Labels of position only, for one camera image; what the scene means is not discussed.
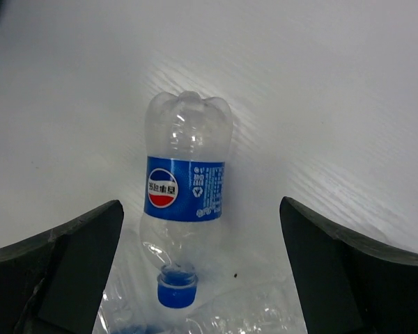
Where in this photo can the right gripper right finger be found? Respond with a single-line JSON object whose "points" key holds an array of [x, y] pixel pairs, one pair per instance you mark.
{"points": [[346, 281]]}

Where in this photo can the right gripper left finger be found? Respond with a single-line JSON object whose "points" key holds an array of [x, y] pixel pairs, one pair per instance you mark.
{"points": [[53, 282]]}

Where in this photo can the clear unlabelled plastic bottle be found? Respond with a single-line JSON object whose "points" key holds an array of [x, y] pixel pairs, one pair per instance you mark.
{"points": [[263, 308]]}

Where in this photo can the clear bottle blue label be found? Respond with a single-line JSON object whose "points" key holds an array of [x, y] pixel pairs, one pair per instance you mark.
{"points": [[129, 301]]}

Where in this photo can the small Pepsi label bottle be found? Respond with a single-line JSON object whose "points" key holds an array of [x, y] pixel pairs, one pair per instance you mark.
{"points": [[187, 142]]}

